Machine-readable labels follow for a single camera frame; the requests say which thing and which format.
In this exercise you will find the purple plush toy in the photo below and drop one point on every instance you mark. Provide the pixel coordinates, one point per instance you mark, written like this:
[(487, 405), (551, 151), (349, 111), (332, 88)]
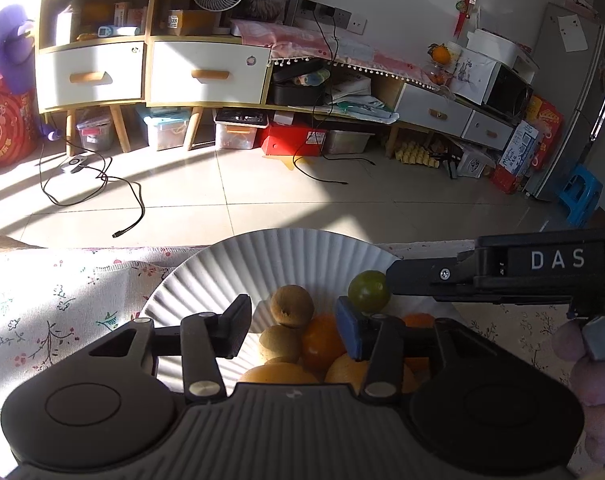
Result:
[(7, 40)]

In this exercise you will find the blue and white carton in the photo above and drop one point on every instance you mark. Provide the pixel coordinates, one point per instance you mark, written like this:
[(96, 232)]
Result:
[(518, 150)]

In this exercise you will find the white printed box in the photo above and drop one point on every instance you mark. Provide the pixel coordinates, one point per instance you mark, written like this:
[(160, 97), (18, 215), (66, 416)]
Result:
[(472, 162)]

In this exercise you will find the red storage box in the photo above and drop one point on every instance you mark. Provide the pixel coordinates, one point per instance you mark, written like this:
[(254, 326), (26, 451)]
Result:
[(292, 139)]

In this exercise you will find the green cherry tomato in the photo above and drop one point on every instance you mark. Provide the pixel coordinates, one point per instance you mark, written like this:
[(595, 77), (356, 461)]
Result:
[(367, 291)]

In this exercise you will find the row of yellow bumpy objects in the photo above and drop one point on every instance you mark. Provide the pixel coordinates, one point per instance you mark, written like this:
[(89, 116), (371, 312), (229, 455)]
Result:
[(415, 154)]

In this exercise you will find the person's right hand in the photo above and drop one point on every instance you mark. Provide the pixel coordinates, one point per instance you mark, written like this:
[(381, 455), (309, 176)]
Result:
[(600, 385)]

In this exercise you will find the floral tablecloth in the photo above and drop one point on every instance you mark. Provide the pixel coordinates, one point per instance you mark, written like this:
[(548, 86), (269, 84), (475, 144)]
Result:
[(57, 310)]

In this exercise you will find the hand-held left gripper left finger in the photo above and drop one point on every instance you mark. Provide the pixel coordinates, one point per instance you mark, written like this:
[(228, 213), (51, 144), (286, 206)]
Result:
[(237, 325)]

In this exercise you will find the white cabinet drawer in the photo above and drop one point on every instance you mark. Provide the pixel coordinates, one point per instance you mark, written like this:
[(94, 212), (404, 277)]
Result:
[(172, 75), (57, 70), (482, 127), (417, 105)]

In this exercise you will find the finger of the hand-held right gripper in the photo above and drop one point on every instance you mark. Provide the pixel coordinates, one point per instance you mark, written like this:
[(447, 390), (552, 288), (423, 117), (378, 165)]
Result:
[(417, 280)]

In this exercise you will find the grey clear storage box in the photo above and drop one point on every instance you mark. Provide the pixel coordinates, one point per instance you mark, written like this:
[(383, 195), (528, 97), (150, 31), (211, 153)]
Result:
[(346, 141)]

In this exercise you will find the pink tasselled cloth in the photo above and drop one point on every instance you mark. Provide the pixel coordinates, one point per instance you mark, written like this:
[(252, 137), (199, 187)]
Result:
[(302, 45)]

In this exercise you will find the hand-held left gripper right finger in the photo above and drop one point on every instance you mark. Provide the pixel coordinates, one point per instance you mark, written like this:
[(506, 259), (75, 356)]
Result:
[(350, 332)]

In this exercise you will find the glass bowl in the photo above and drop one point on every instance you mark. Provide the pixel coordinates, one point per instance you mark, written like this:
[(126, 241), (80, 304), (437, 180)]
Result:
[(440, 76)]

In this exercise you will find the wooden cabinet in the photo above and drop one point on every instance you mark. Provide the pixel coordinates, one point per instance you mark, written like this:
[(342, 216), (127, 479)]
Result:
[(155, 5)]

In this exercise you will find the cardboard box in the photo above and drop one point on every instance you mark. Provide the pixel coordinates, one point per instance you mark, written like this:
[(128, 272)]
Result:
[(192, 22)]

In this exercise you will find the black lid storage box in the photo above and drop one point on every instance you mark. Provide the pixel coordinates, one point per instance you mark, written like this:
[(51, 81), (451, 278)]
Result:
[(237, 127)]

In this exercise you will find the drawing on paper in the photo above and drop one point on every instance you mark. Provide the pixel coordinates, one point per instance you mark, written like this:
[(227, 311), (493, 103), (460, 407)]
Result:
[(470, 72)]

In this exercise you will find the white power strip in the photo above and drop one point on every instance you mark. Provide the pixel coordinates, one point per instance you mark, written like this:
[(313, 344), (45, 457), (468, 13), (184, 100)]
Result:
[(72, 164)]

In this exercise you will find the teal lid storage box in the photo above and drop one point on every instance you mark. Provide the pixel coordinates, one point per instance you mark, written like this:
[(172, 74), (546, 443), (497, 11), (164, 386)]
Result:
[(163, 127)]

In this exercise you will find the large yellow round fruit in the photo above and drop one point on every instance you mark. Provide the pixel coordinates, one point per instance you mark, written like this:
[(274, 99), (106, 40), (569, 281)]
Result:
[(277, 375), (347, 372)]

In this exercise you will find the white ribbed plate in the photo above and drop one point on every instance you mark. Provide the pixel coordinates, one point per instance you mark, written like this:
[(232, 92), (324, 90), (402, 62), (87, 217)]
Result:
[(262, 270)]

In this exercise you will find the mandarin orange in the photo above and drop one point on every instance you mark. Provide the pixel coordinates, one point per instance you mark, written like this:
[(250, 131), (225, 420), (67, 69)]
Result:
[(418, 320)]

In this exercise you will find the red and yellow carton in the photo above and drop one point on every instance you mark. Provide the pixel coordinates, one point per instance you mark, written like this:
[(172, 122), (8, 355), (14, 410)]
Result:
[(547, 120)]

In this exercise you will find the orange cherry tomato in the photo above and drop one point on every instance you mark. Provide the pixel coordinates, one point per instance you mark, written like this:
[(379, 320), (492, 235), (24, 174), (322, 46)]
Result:
[(322, 342)]

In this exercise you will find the grey refrigerator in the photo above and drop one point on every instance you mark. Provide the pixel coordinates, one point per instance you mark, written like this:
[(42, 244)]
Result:
[(572, 100)]

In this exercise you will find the blue plastic stool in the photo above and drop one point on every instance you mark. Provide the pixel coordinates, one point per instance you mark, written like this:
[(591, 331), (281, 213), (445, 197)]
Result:
[(580, 192)]

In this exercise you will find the wall socket panel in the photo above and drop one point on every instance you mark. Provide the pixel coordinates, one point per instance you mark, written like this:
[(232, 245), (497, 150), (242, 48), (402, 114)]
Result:
[(342, 16)]

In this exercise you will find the orange on glass bowl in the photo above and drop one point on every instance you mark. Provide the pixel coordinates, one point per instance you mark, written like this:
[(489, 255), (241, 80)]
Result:
[(438, 53)]

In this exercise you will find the black container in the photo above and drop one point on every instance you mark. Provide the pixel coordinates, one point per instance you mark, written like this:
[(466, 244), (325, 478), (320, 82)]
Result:
[(297, 92)]

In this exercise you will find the white microwave oven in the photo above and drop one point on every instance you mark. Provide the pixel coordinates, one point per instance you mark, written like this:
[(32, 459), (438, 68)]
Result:
[(507, 91)]

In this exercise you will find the brown kiwi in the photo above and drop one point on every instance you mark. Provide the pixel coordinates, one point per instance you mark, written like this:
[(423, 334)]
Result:
[(292, 306)]

